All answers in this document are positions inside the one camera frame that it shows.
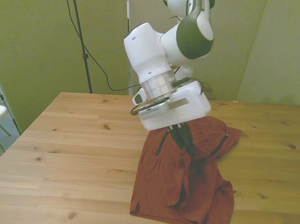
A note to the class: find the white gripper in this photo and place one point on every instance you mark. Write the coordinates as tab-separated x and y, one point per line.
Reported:
183	112

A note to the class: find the rust red shorts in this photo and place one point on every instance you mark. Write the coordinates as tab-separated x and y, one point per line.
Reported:
171	176

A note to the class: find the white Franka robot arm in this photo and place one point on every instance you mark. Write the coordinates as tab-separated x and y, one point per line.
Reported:
154	55

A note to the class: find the black tripod stand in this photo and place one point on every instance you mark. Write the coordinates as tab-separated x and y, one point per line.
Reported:
79	33

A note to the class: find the grey tripod stand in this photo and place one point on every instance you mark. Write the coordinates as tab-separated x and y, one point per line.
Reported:
3	98

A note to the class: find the white vertical post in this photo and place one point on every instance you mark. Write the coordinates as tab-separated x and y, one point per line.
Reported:
128	37

